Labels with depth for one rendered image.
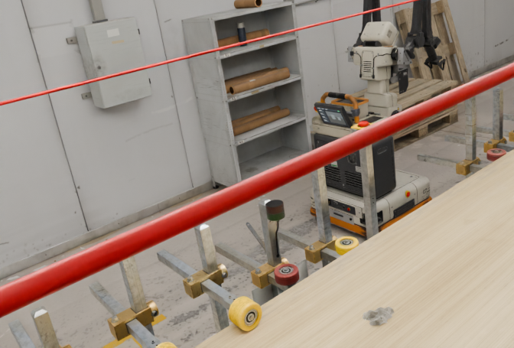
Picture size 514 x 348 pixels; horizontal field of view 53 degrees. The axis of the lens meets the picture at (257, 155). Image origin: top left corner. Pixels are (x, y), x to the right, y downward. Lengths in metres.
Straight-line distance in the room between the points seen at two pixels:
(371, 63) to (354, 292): 2.29
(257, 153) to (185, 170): 0.81
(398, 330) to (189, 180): 3.46
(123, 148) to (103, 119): 0.30
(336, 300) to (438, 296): 0.28
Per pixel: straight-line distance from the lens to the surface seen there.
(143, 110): 4.36
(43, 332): 1.48
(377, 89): 3.70
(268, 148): 5.14
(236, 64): 4.80
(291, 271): 1.70
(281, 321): 1.51
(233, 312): 1.48
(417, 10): 3.66
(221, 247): 2.00
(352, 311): 1.52
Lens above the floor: 1.82
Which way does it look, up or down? 19 degrees down
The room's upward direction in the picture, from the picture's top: 9 degrees counter-clockwise
